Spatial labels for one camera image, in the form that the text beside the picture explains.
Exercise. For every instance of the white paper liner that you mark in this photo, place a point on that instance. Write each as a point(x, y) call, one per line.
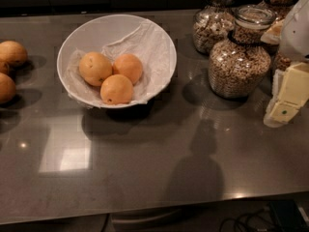
point(151, 49)

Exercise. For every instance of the orange front in bowl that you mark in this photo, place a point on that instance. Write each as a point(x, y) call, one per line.
point(116, 89)

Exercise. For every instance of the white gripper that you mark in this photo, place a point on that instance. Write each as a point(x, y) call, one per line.
point(296, 33)

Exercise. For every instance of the rear right glass jar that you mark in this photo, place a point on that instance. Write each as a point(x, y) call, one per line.
point(281, 9)

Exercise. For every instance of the orange on table top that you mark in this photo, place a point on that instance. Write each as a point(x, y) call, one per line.
point(14, 53)

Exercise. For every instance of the orange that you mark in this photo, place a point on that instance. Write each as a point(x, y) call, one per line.
point(130, 66)
point(7, 88)
point(4, 67)
point(14, 53)
point(116, 89)
point(94, 68)

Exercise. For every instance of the front glass cereal jar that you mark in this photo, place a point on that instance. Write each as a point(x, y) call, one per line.
point(238, 64)

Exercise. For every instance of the white bowl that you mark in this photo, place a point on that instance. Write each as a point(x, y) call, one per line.
point(96, 33)

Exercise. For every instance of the black power adapter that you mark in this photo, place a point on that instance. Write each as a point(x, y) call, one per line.
point(287, 217)

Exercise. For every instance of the orange on table bottom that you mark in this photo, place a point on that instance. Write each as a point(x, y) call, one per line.
point(7, 88)

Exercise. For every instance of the rear left glass jar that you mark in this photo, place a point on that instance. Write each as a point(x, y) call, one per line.
point(212, 24)

